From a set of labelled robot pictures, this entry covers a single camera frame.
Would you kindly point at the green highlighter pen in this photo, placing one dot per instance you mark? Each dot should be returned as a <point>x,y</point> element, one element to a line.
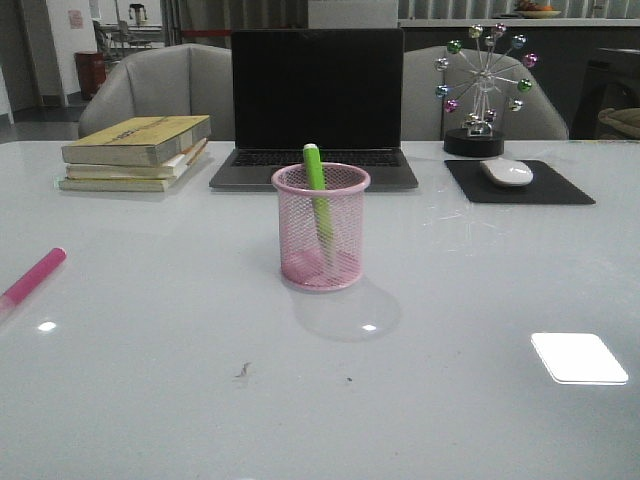
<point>316,181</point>

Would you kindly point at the pink highlighter pen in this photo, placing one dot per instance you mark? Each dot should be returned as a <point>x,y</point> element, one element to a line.
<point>30,280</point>

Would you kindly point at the pink mesh pen holder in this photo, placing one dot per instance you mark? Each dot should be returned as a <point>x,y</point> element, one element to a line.
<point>301,255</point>

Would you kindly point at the grey open laptop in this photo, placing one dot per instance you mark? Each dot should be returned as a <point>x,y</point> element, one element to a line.
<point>340,89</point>

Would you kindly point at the middle cream book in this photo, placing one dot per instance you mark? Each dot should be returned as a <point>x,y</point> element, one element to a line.
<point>171,169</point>

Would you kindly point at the ferris wheel desk ornament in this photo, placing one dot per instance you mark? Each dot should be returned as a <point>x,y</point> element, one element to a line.
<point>477,135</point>

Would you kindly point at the right grey armchair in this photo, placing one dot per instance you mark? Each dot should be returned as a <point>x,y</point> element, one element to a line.
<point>529,116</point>

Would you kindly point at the grey armchair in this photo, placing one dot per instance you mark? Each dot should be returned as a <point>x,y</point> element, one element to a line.
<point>529,116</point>
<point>187,79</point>

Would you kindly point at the white computer mouse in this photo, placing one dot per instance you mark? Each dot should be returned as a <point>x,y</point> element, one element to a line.
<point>506,172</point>

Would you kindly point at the left grey armchair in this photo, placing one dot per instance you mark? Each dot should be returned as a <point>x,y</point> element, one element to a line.
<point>187,79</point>

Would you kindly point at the top yellow book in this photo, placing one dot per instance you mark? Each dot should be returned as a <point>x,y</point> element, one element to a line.
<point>139,141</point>

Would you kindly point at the bottom pale book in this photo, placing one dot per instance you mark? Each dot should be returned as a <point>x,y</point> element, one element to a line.
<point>116,185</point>

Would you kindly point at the black mouse pad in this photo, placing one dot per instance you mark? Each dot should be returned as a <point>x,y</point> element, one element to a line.
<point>548,187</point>

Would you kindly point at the red trash bin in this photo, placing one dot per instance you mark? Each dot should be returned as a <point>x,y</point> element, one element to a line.
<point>91,72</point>

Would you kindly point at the fruit bowl on counter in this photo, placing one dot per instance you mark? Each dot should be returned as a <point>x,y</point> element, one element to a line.
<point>534,10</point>

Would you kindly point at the brown cushioned seat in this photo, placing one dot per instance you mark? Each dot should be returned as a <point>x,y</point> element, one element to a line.
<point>624,121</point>

